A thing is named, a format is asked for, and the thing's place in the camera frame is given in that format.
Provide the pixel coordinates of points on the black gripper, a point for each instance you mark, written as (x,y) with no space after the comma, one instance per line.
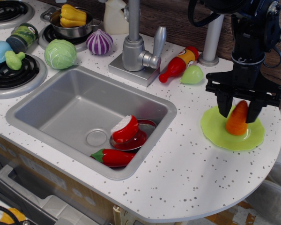
(245,81)

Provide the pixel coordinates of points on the orange toy carrot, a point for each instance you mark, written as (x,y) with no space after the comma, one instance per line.
(236,123)

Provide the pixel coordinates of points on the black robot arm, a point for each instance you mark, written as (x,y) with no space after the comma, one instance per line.
(256,31)

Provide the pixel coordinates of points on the lime green plate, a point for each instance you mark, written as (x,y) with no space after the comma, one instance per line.
(213,127)

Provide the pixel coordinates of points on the green toy pear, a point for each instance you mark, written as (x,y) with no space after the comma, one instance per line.
(192,75)

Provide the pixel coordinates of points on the red ketchup bottle toy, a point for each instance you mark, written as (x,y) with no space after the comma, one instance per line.
(180,63)

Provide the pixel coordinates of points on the silver toy faucet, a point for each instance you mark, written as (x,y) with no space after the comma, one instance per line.
(135,63)

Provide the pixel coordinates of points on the red white toy apple half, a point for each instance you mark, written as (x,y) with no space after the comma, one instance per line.
(125,130)

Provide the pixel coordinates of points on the red toy chili pepper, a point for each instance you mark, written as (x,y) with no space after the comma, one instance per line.
(113,158)

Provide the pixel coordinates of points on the cream toy bottle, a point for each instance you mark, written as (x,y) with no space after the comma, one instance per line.
(114,20)

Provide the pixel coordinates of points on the purple striped toy onion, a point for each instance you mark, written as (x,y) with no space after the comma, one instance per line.
(99,42)

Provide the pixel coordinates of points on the grey sink basin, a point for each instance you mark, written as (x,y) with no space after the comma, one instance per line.
(75,110)

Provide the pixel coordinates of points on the green toy cabbage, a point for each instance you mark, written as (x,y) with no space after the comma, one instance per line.
(60,54)

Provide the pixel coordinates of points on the yellow toy bell pepper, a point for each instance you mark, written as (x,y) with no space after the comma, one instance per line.
(72,17)

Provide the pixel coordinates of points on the small steel pot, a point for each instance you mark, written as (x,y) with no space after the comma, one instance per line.
(52,15)

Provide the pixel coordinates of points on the rear right stove burner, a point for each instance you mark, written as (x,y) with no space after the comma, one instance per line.
(48,34)

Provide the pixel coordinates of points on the toy oven door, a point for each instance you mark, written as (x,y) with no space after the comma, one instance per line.
(30,196)

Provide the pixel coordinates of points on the green labelled toy can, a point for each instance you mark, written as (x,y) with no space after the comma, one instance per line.
(22,37)

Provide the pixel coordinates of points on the light green toy broccoli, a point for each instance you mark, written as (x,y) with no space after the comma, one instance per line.
(14,60)

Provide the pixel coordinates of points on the front black stove burner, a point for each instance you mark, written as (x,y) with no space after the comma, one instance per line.
(17,83)

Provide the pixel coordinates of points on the rear left stove burner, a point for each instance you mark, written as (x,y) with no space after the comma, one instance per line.
(14,12)

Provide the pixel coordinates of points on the grey vertical post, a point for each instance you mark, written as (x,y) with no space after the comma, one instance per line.
(209,56)

